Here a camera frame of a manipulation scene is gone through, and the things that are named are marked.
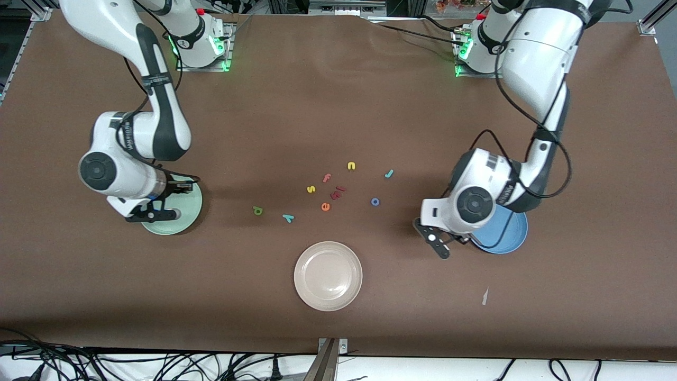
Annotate green plate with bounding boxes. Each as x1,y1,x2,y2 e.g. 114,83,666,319
140,180,203,235

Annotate beige plate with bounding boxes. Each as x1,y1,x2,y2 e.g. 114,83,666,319
294,241,363,312

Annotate orange artificial flowers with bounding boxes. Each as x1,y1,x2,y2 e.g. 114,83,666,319
436,0,479,13

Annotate blue plate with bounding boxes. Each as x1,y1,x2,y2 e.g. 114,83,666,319
470,205,528,255

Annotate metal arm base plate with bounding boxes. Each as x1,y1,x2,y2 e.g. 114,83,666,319
176,21,236,72
455,29,511,79

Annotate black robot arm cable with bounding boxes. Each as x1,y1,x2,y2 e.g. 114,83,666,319
114,0,202,186
471,0,635,199

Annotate black floor cable tangle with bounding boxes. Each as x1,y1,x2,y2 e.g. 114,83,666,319
0,328,318,381

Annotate aluminium profile rail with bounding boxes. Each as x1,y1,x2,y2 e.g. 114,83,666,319
0,6,54,104
637,0,677,37

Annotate metal table edge bracket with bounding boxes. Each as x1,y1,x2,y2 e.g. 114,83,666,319
304,338,349,381

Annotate silver metal frame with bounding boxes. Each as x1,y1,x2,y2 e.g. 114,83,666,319
308,0,388,17

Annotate black base power cable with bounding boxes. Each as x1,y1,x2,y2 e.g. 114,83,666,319
370,15,463,47

